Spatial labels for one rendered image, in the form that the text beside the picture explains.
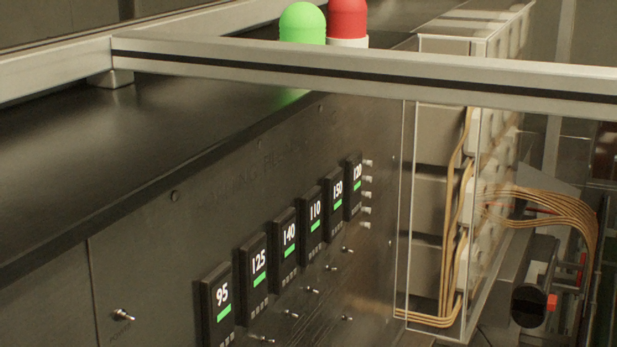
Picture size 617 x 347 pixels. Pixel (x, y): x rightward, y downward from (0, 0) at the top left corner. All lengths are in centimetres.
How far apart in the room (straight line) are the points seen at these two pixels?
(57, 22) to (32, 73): 384
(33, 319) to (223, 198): 25
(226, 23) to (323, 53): 37
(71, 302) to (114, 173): 11
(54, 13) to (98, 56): 375
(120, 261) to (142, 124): 17
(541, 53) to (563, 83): 530
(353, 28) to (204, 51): 31
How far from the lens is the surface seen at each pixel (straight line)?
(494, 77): 69
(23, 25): 442
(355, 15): 104
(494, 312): 173
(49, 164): 63
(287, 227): 85
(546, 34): 596
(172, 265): 67
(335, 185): 98
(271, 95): 82
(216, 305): 73
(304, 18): 90
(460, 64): 69
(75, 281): 57
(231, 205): 74
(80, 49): 82
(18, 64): 76
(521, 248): 185
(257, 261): 80
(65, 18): 466
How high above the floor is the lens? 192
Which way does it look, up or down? 20 degrees down
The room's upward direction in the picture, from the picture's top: straight up
